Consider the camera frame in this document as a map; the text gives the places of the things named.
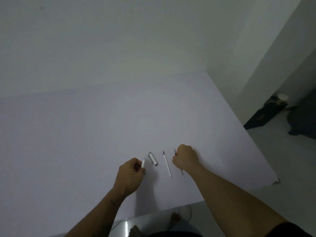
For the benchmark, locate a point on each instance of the person's right hand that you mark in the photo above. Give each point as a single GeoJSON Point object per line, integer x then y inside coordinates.
{"type": "Point", "coordinates": [185, 157]}

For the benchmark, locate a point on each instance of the person's left hand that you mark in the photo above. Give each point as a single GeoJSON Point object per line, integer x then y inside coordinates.
{"type": "Point", "coordinates": [128, 176]}

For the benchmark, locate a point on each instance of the person's right fingers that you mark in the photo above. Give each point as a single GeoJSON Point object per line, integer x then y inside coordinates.
{"type": "Point", "coordinates": [175, 159]}

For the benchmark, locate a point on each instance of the person's left fingers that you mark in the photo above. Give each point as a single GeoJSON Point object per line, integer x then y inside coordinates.
{"type": "Point", "coordinates": [138, 167]}

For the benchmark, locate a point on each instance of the white pen barrel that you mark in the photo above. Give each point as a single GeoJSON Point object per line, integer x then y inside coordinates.
{"type": "Point", "coordinates": [143, 165]}

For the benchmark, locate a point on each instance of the thin pen refill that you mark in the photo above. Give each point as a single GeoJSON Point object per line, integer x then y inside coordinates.
{"type": "Point", "coordinates": [175, 153]}

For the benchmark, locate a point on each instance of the person's right forearm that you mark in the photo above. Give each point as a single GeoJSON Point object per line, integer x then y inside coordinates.
{"type": "Point", "coordinates": [237, 202]}

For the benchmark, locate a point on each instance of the person's left forearm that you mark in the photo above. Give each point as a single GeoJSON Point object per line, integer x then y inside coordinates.
{"type": "Point", "coordinates": [95, 214]}

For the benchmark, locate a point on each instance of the white pen refill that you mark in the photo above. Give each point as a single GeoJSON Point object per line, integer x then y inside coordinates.
{"type": "Point", "coordinates": [167, 164]}

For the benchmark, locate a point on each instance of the silver pen cap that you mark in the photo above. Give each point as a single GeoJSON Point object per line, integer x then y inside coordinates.
{"type": "Point", "coordinates": [153, 159]}

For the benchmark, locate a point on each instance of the person's foot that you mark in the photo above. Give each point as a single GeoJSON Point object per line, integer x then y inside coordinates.
{"type": "Point", "coordinates": [174, 219]}
{"type": "Point", "coordinates": [135, 231]}

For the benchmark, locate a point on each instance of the white round jar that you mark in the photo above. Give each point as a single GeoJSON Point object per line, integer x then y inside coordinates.
{"type": "Point", "coordinates": [282, 97]}

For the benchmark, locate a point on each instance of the black sleeve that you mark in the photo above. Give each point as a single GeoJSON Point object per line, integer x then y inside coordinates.
{"type": "Point", "coordinates": [287, 230]}

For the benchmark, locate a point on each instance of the black bag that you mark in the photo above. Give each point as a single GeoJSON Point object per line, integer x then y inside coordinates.
{"type": "Point", "coordinates": [303, 119]}

